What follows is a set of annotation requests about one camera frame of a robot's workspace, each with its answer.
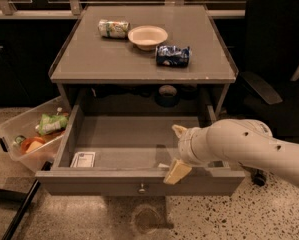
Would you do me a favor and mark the black pole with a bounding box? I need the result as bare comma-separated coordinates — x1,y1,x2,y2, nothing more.
1,161,53,240

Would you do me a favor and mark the clear plastic storage bin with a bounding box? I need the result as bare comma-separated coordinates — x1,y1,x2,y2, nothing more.
0,97,68,172

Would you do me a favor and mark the orange round object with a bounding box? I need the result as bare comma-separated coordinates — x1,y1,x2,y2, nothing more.
21,137,45,154

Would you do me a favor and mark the grey top drawer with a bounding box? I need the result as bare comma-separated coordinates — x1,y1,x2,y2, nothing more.
36,105,245,196

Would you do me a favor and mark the white paper packet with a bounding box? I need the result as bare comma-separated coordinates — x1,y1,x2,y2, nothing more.
71,152,96,168

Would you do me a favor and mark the grey drawer cabinet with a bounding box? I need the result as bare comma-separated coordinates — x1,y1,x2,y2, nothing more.
51,6,237,106

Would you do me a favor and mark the black office chair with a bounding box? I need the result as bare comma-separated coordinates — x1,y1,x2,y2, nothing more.
222,0,299,187

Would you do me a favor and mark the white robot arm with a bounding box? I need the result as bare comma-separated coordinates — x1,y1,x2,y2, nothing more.
164,119,299,188

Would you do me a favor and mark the small white paper scrap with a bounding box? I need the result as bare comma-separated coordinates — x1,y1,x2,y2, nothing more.
158,163,169,168

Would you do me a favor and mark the beige paper bowl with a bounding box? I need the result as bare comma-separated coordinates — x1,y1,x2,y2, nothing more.
128,25,168,51

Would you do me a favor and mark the green crushed soda can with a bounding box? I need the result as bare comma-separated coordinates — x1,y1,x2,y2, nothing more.
98,19,130,39

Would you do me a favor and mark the blue crushed soda can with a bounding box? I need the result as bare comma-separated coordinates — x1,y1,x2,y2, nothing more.
155,45,191,67

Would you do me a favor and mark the round floor cover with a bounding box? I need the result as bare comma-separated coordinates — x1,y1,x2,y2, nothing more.
131,205,162,234

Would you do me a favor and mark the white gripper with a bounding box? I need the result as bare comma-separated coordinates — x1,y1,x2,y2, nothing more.
163,124,211,185

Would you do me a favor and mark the green snack bag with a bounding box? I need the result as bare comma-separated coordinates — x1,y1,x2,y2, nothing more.
35,113,69,136

